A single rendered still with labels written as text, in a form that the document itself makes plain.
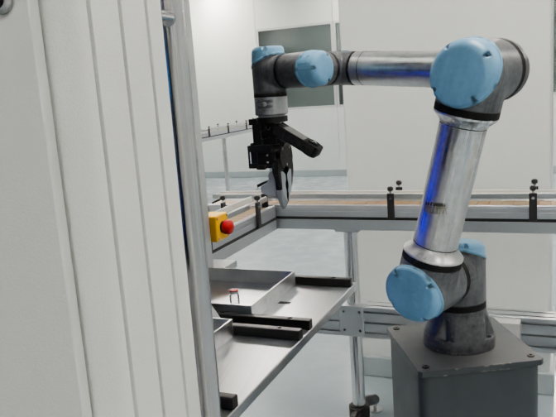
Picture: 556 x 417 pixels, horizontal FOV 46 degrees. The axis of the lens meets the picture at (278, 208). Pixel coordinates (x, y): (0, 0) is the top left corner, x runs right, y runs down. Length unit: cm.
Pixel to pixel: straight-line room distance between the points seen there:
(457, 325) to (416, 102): 159
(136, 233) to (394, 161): 243
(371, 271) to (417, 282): 179
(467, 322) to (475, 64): 55
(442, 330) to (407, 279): 21
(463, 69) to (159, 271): 74
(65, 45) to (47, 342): 21
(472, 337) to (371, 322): 108
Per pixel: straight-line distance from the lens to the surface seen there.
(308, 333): 133
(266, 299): 147
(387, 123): 290
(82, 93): 48
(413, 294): 128
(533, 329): 238
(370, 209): 233
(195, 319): 69
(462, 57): 117
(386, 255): 300
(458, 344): 143
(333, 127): 985
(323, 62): 140
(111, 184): 50
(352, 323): 249
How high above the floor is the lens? 136
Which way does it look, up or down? 10 degrees down
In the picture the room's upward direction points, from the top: 4 degrees counter-clockwise
